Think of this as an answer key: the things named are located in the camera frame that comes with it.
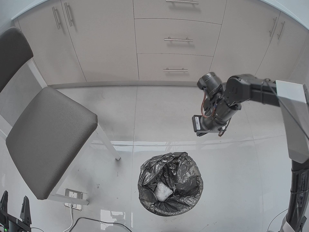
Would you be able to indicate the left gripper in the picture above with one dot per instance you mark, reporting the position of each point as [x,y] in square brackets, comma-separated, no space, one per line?
[12,223]

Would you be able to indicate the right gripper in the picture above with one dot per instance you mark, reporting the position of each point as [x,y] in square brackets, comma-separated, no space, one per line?
[217,117]

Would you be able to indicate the black plastic bag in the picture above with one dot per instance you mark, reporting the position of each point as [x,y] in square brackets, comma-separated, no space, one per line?
[183,173]

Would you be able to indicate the clear plastic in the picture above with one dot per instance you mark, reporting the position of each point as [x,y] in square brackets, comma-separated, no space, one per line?
[163,191]

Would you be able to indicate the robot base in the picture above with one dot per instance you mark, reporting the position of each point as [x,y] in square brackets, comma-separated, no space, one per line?
[288,228]

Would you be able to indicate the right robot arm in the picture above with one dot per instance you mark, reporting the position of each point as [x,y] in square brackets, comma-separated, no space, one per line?
[298,98]

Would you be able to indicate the grey padded chair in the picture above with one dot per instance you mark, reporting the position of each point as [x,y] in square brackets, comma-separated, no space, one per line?
[48,139]

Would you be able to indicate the beige cabinet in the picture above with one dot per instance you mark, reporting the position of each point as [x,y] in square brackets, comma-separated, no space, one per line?
[108,45]

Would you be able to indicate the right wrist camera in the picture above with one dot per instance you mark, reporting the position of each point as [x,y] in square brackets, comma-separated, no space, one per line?
[202,133]

